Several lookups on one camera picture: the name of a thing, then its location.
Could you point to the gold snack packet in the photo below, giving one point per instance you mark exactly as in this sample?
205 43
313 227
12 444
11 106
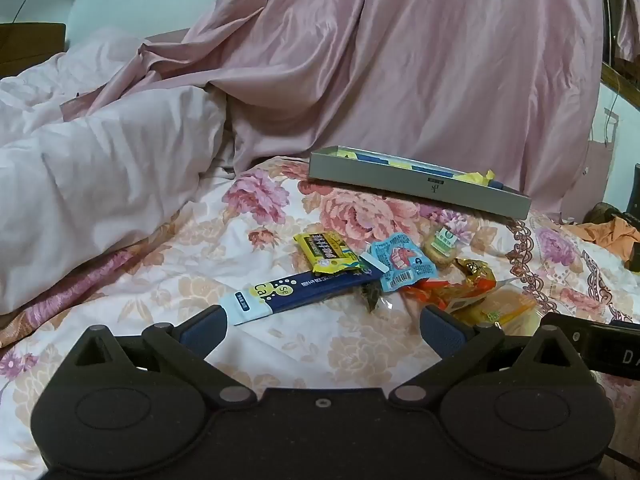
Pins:
475 272

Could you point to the pink paper bag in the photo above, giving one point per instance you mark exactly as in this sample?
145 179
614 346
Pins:
597 165

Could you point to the white bread packet orange print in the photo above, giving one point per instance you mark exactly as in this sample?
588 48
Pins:
425 293

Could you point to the orange cloth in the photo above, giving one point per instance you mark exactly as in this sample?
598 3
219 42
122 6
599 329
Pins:
610 240

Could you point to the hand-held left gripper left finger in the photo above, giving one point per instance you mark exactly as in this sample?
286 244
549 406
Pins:
202 334

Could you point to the pale pink duvet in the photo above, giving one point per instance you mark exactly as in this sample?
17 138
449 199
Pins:
100 170

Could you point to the dark olive cloth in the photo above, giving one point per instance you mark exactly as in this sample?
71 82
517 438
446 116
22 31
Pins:
602 211

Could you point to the brown box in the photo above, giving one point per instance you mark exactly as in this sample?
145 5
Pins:
30 45

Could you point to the yellow green snack packet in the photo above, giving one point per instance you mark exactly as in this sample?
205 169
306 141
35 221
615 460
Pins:
322 252

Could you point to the clear packet yellow cake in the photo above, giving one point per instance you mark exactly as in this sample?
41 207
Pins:
502 310

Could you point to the light blue snack packet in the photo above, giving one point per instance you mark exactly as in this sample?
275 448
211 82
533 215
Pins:
400 260

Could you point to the round biscuit packet green label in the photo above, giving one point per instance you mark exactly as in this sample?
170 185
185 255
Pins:
440 252

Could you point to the yellow crumpled paper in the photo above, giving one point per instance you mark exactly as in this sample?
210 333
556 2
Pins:
477 176

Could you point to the grey tray box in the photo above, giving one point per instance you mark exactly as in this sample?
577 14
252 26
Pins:
400 185

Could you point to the seaweed roll clear packet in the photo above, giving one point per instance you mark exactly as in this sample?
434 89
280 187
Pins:
372 301

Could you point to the floral bedsheet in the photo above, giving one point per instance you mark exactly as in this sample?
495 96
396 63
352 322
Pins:
300 352

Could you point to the long blue white packet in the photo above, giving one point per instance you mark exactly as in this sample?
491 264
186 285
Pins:
300 290

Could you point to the pink hanging cloth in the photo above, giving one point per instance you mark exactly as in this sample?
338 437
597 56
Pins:
627 20

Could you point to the wooden furniture frame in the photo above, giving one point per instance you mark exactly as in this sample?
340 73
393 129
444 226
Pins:
617 80

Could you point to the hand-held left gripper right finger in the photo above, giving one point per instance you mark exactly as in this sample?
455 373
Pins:
441 334

